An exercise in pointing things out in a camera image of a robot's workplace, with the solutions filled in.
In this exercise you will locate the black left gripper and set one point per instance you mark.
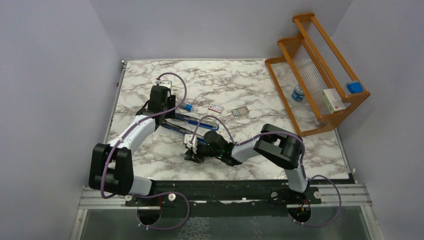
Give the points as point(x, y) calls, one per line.
point(171, 101)

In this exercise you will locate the orange wooden tiered rack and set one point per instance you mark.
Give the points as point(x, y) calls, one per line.
point(317, 64)

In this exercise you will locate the white red carton box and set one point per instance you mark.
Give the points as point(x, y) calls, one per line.
point(332, 100)

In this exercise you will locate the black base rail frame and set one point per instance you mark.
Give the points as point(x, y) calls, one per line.
point(231, 199)

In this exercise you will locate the blue black stapler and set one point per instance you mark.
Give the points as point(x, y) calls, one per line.
point(194, 121)

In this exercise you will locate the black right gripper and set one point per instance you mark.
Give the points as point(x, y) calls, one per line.
point(193, 156)

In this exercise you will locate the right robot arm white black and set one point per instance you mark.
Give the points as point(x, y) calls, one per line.
point(281, 147)

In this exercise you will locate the blue lidded small jar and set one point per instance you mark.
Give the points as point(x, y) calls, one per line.
point(297, 93)

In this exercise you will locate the grey blue small cylinder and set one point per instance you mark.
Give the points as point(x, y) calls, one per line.
point(188, 107)

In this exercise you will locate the staple box tray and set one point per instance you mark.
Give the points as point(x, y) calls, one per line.
point(240, 111)

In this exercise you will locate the red white staple box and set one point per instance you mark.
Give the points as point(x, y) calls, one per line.
point(215, 108)

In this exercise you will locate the blue block on rack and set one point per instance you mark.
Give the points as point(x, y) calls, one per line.
point(354, 87)

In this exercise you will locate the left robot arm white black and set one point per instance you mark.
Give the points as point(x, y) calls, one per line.
point(111, 168)

